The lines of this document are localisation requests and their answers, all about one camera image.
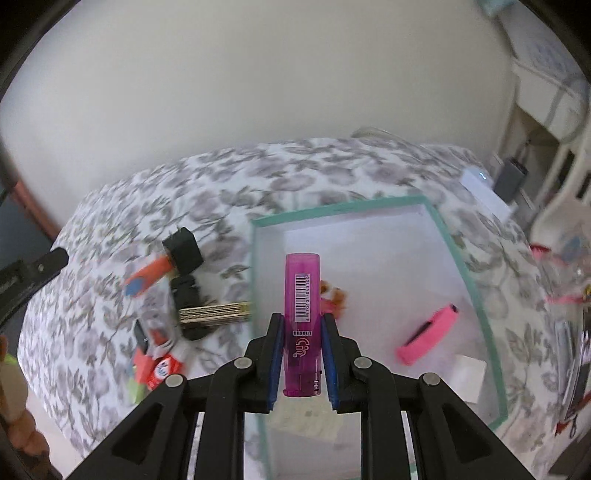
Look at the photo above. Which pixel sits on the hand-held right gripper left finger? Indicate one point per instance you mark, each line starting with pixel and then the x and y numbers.
pixel 275 364

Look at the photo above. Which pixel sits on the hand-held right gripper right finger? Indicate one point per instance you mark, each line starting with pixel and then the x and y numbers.
pixel 330 364

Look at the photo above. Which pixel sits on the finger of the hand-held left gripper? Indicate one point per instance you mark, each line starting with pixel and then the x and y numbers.
pixel 32 273

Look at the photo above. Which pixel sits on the pink toy figure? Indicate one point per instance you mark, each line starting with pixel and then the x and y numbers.
pixel 333 302

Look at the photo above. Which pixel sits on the pink wristband watch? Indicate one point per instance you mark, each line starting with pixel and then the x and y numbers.
pixel 434 334

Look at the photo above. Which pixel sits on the white tray green rim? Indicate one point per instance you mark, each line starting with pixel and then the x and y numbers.
pixel 392 258

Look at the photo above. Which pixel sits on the white charger plug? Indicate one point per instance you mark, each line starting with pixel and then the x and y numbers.
pixel 468 376

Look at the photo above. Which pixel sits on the floral grey white blanket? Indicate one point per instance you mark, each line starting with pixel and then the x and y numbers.
pixel 115 217

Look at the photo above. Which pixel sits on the red glue bottle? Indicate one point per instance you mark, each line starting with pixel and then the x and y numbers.
pixel 161 371

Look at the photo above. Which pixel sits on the black toy car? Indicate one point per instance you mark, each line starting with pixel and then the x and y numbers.
pixel 184 288

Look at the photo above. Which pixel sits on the green plastic piece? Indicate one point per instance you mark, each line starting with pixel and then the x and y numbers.
pixel 134 392

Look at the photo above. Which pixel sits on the black charger plug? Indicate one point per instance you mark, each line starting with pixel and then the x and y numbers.
pixel 184 251

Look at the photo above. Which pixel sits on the white power device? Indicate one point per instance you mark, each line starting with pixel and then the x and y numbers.
pixel 485 191

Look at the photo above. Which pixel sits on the grey power adapter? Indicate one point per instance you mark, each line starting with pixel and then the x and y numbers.
pixel 510 177

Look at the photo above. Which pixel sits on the clear plastic bag pink trim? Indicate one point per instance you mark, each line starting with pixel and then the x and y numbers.
pixel 568 258

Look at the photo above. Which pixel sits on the white shelf unit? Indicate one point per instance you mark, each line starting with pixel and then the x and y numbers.
pixel 535 110

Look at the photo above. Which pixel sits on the red-brown door frame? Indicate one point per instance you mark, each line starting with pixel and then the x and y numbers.
pixel 27 203

